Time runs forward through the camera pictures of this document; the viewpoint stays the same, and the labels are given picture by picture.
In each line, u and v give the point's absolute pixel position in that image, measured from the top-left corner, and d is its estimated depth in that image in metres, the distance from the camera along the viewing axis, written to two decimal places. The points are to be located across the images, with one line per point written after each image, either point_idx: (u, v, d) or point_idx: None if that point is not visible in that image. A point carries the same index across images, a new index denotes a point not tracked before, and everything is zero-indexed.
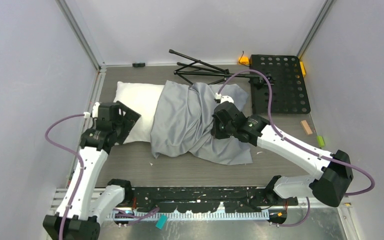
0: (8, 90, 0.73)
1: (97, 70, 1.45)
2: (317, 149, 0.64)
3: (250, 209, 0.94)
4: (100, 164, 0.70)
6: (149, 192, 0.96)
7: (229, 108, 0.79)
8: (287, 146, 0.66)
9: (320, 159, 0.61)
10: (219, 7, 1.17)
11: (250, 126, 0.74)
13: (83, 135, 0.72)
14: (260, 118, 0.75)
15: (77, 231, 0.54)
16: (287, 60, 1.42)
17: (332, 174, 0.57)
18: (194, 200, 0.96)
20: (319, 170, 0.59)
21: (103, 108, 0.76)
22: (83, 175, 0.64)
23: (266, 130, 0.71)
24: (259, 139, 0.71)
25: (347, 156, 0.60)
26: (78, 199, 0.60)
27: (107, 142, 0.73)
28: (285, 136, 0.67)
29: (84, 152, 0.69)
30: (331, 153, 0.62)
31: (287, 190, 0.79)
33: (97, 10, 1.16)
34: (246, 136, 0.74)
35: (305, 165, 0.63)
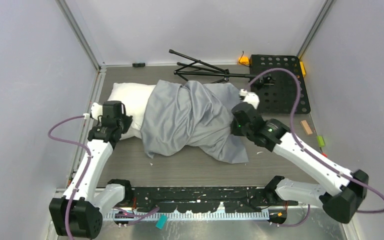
0: (8, 90, 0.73)
1: (96, 70, 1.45)
2: (338, 165, 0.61)
3: (250, 209, 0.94)
4: (106, 155, 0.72)
6: (149, 192, 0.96)
7: (249, 110, 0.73)
8: (307, 159, 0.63)
9: (340, 177, 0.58)
10: (219, 7, 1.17)
11: (269, 131, 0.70)
13: (90, 130, 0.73)
14: (280, 123, 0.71)
15: (84, 212, 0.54)
16: (287, 60, 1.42)
17: (350, 194, 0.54)
18: (194, 200, 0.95)
20: (337, 187, 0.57)
21: (107, 106, 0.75)
22: (90, 163, 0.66)
23: (286, 139, 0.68)
24: (278, 146, 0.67)
25: (367, 177, 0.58)
26: (85, 183, 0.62)
27: (113, 138, 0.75)
28: (305, 147, 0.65)
29: (93, 144, 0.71)
30: (351, 172, 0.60)
31: (289, 193, 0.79)
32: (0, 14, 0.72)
33: (97, 10, 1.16)
34: (263, 141, 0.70)
35: (321, 180, 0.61)
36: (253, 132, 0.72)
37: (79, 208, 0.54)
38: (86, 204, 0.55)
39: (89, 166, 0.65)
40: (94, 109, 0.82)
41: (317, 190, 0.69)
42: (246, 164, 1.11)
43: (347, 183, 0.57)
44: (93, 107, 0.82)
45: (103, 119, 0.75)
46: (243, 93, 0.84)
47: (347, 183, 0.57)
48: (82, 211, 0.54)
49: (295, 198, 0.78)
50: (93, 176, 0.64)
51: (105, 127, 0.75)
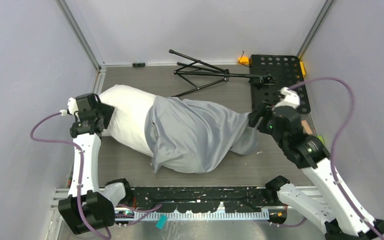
0: (8, 89, 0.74)
1: (96, 70, 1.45)
2: (363, 209, 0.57)
3: (250, 209, 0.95)
4: (97, 146, 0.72)
6: (149, 192, 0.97)
7: (293, 120, 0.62)
8: (335, 194, 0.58)
9: (361, 221, 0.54)
10: (219, 7, 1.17)
11: (307, 150, 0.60)
13: (72, 126, 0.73)
14: (322, 145, 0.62)
15: (95, 202, 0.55)
16: (287, 60, 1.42)
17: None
18: (194, 200, 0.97)
20: (354, 231, 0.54)
21: (81, 99, 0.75)
22: (86, 157, 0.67)
23: (323, 165, 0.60)
24: (312, 170, 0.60)
25: None
26: (87, 177, 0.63)
27: (97, 128, 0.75)
28: (340, 182, 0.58)
29: (79, 139, 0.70)
30: (374, 220, 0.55)
31: (290, 200, 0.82)
32: (0, 14, 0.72)
33: (97, 10, 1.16)
34: (297, 157, 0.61)
35: (340, 216, 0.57)
36: (288, 144, 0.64)
37: (90, 200, 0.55)
38: (96, 195, 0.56)
39: (85, 161, 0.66)
40: (70, 104, 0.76)
41: (324, 214, 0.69)
42: (246, 164, 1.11)
43: (367, 230, 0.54)
44: (69, 103, 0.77)
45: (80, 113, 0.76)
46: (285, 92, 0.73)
47: (367, 231, 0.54)
48: (94, 202, 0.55)
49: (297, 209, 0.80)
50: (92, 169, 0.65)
51: (85, 121, 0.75)
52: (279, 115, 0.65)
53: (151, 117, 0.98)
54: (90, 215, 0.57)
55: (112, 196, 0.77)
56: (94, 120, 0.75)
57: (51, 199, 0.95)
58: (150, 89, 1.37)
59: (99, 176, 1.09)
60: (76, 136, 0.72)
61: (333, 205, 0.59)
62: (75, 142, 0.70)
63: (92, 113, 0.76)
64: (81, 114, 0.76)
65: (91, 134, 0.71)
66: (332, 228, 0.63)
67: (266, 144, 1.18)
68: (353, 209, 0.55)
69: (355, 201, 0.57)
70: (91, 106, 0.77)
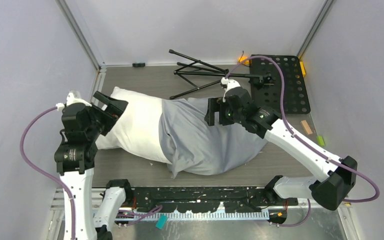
0: (8, 90, 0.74)
1: (97, 70, 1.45)
2: (326, 151, 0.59)
3: (250, 210, 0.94)
4: (89, 183, 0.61)
6: (149, 192, 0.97)
7: (242, 96, 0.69)
8: (295, 145, 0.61)
9: (328, 162, 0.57)
10: (219, 7, 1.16)
11: (260, 117, 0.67)
13: (58, 156, 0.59)
14: (272, 110, 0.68)
15: None
16: (287, 60, 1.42)
17: (337, 179, 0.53)
18: (194, 200, 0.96)
20: (325, 173, 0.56)
21: (67, 118, 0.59)
22: (77, 204, 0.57)
23: (277, 125, 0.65)
24: (269, 132, 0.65)
25: (356, 163, 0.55)
26: (80, 228, 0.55)
27: (87, 156, 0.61)
28: (296, 133, 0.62)
29: (67, 178, 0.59)
30: (340, 158, 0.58)
31: (285, 190, 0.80)
32: None
33: (97, 10, 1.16)
34: (255, 127, 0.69)
35: (311, 166, 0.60)
36: (244, 118, 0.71)
37: None
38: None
39: (76, 209, 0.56)
40: (70, 99, 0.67)
41: (308, 181, 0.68)
42: (246, 164, 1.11)
43: (335, 168, 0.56)
44: (68, 97, 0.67)
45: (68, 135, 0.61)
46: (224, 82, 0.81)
47: (335, 170, 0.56)
48: None
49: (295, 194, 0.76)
50: (86, 217, 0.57)
51: (73, 147, 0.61)
52: (231, 95, 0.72)
53: (165, 129, 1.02)
54: None
55: (112, 212, 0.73)
56: (83, 148, 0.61)
57: (51, 199, 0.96)
58: (150, 89, 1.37)
59: (99, 176, 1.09)
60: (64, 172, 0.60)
61: (300, 159, 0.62)
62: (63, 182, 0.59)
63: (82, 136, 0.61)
64: (69, 136, 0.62)
65: (81, 173, 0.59)
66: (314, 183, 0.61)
67: (266, 144, 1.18)
68: (316, 153, 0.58)
69: (316, 147, 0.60)
70: (80, 126, 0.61)
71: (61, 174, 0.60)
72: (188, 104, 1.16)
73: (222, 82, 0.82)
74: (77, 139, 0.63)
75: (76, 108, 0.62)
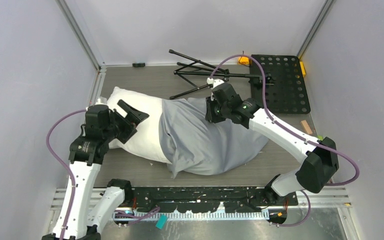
0: (8, 90, 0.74)
1: (97, 70, 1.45)
2: (305, 134, 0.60)
3: (250, 210, 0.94)
4: (94, 178, 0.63)
6: (149, 192, 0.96)
7: (226, 90, 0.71)
8: (276, 131, 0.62)
9: (306, 143, 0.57)
10: (219, 7, 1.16)
11: (243, 109, 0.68)
13: (72, 147, 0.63)
14: (256, 101, 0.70)
15: None
16: (287, 60, 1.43)
17: (315, 159, 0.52)
18: (194, 200, 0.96)
20: (303, 153, 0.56)
21: (91, 114, 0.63)
22: (77, 194, 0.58)
23: (258, 114, 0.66)
24: (250, 120, 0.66)
25: (335, 144, 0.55)
26: (73, 218, 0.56)
27: (99, 152, 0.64)
28: (276, 119, 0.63)
29: (75, 167, 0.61)
30: (318, 139, 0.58)
31: (280, 188, 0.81)
32: None
33: (97, 10, 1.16)
34: (239, 118, 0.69)
35: (292, 150, 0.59)
36: (229, 110, 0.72)
37: None
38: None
39: (75, 198, 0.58)
40: None
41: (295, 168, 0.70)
42: (246, 165, 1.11)
43: (313, 148, 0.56)
44: None
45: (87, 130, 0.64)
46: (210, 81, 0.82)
47: (313, 149, 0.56)
48: None
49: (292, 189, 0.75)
50: (82, 208, 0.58)
51: (88, 141, 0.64)
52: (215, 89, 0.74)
53: (165, 128, 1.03)
54: None
55: (106, 211, 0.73)
56: (96, 143, 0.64)
57: (51, 199, 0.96)
58: (150, 89, 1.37)
59: (99, 176, 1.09)
60: (74, 161, 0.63)
61: (282, 143, 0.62)
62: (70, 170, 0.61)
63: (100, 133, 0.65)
64: (87, 130, 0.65)
65: (88, 164, 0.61)
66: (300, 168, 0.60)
67: (266, 145, 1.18)
68: (294, 135, 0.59)
69: (296, 131, 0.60)
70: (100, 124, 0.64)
71: (70, 162, 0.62)
72: (189, 104, 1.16)
73: (208, 82, 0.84)
74: (94, 136, 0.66)
75: (100, 107, 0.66)
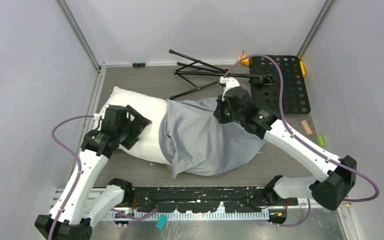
0: (8, 90, 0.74)
1: (97, 70, 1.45)
2: (326, 151, 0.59)
3: (250, 210, 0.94)
4: (99, 169, 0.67)
6: (149, 192, 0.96)
7: (242, 97, 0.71)
8: (294, 145, 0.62)
9: (327, 162, 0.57)
10: (219, 7, 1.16)
11: (260, 118, 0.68)
13: (86, 136, 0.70)
14: (271, 110, 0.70)
15: (65, 236, 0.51)
16: (287, 60, 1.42)
17: (337, 179, 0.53)
18: (194, 200, 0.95)
20: (324, 173, 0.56)
21: (110, 110, 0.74)
22: (80, 180, 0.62)
23: (276, 125, 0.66)
24: (268, 132, 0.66)
25: (356, 163, 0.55)
26: (71, 203, 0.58)
27: (109, 146, 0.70)
28: (294, 133, 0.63)
29: (84, 155, 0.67)
30: (339, 158, 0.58)
31: (284, 189, 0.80)
32: None
33: (97, 10, 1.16)
34: (254, 127, 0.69)
35: (310, 166, 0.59)
36: (244, 118, 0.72)
37: (63, 229, 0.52)
38: (70, 227, 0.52)
39: (77, 184, 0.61)
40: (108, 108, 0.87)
41: (309, 181, 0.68)
42: (246, 165, 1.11)
43: (335, 168, 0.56)
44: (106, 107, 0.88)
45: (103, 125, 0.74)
46: (222, 81, 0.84)
47: (334, 169, 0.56)
48: (65, 235, 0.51)
49: (293, 194, 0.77)
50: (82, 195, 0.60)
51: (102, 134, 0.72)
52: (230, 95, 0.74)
53: (165, 131, 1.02)
54: None
55: (103, 208, 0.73)
56: (109, 137, 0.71)
57: (51, 199, 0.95)
58: (150, 89, 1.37)
59: (99, 176, 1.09)
60: (85, 149, 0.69)
61: (302, 160, 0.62)
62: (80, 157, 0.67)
63: (114, 128, 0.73)
64: (104, 125, 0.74)
65: (97, 154, 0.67)
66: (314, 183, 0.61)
67: (266, 145, 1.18)
68: (315, 153, 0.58)
69: (316, 147, 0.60)
70: (116, 121, 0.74)
71: (81, 150, 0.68)
72: (193, 104, 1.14)
73: (221, 82, 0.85)
74: (109, 131, 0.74)
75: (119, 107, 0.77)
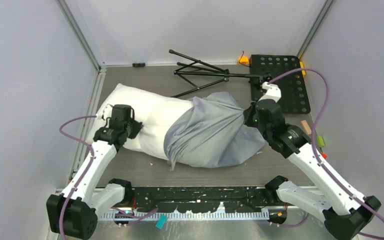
0: (8, 90, 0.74)
1: (97, 70, 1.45)
2: (351, 187, 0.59)
3: (250, 209, 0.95)
4: (109, 156, 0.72)
6: (149, 192, 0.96)
7: (274, 111, 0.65)
8: (320, 174, 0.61)
9: (351, 199, 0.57)
10: (219, 7, 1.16)
11: (289, 138, 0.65)
13: (97, 131, 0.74)
14: (301, 131, 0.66)
15: (78, 213, 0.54)
16: (287, 60, 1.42)
17: (358, 218, 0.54)
18: (194, 200, 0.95)
20: (346, 209, 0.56)
21: (117, 108, 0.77)
22: (93, 163, 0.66)
23: (305, 149, 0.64)
24: (295, 155, 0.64)
25: (380, 204, 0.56)
26: (84, 183, 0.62)
27: (118, 140, 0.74)
28: (323, 162, 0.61)
29: (96, 144, 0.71)
30: (364, 196, 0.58)
31: (291, 197, 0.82)
32: None
33: (97, 10, 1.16)
34: (281, 146, 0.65)
35: (331, 197, 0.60)
36: (271, 134, 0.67)
37: (74, 207, 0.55)
38: (81, 205, 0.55)
39: (90, 167, 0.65)
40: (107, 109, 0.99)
41: (321, 203, 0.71)
42: (246, 165, 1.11)
43: (358, 206, 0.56)
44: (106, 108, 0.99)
45: (111, 122, 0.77)
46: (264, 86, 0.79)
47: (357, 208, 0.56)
48: (77, 212, 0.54)
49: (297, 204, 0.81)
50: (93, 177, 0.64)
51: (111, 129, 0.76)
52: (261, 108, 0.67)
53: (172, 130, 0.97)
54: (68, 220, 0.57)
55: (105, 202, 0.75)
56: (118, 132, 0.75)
57: None
58: (150, 89, 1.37)
59: None
60: (97, 140, 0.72)
61: (324, 190, 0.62)
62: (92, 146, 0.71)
63: (121, 125, 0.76)
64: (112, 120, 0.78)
65: (109, 144, 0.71)
66: (330, 215, 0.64)
67: (266, 145, 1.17)
68: (340, 187, 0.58)
69: (341, 180, 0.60)
70: (122, 118, 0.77)
71: (94, 141, 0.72)
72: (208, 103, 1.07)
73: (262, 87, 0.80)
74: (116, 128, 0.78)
75: (123, 105, 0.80)
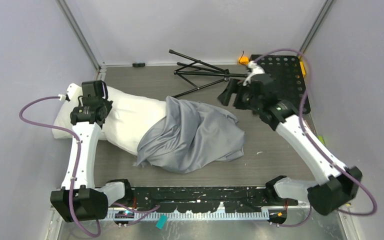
0: (8, 90, 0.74)
1: (96, 70, 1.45)
2: (334, 157, 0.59)
3: (250, 209, 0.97)
4: (95, 137, 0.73)
6: (149, 192, 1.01)
7: (267, 84, 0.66)
8: (303, 143, 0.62)
9: (332, 167, 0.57)
10: (219, 6, 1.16)
11: (277, 109, 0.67)
13: (72, 112, 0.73)
14: (290, 105, 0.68)
15: (88, 199, 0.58)
16: (287, 60, 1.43)
17: (336, 184, 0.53)
18: (194, 200, 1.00)
20: (325, 175, 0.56)
21: (87, 84, 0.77)
22: (83, 148, 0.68)
23: (291, 120, 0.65)
24: (281, 125, 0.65)
25: (361, 175, 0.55)
26: (82, 170, 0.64)
27: (98, 116, 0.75)
28: (307, 132, 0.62)
29: (79, 128, 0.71)
30: (345, 167, 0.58)
31: (283, 187, 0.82)
32: (0, 15, 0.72)
33: (97, 11, 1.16)
34: (269, 117, 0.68)
35: (313, 165, 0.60)
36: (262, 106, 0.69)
37: (83, 195, 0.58)
38: (89, 191, 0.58)
39: (81, 152, 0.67)
40: (71, 90, 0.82)
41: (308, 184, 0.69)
42: (246, 164, 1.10)
43: (337, 174, 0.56)
44: (69, 88, 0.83)
45: (84, 99, 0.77)
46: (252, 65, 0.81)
47: (336, 175, 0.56)
48: (87, 198, 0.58)
49: (290, 195, 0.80)
50: (88, 161, 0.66)
51: (87, 106, 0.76)
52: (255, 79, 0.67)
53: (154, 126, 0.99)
54: (80, 207, 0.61)
55: (110, 192, 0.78)
56: (95, 108, 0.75)
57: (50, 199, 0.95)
58: (150, 89, 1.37)
59: (98, 175, 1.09)
60: (76, 123, 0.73)
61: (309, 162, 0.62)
62: (73, 130, 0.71)
63: (96, 100, 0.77)
64: (85, 100, 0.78)
65: (90, 123, 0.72)
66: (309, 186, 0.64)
67: (266, 144, 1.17)
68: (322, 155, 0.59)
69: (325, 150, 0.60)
70: (95, 93, 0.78)
71: (73, 125, 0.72)
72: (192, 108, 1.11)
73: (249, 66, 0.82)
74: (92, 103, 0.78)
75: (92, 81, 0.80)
